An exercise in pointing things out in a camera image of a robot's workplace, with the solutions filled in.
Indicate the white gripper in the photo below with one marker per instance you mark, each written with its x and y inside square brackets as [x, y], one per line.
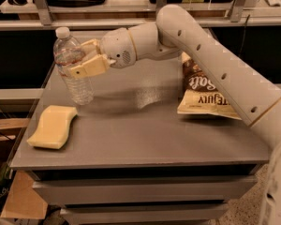
[117, 48]

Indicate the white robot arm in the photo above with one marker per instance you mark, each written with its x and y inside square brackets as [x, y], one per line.
[254, 98]

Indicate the yellow sponge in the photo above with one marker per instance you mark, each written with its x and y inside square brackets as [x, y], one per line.
[53, 127]

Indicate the sea salt chips bag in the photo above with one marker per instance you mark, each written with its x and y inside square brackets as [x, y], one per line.
[200, 94]

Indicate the brown cardboard box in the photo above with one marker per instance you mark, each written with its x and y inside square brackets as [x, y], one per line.
[23, 206]

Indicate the grey top drawer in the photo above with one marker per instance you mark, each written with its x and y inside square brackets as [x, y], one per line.
[144, 190]

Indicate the grey drawer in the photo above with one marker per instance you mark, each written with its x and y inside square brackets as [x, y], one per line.
[144, 190]
[116, 215]

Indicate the grey lower drawer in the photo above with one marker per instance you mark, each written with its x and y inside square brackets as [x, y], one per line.
[116, 215]

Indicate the metal shelf rail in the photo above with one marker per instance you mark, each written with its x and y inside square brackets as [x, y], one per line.
[37, 15]

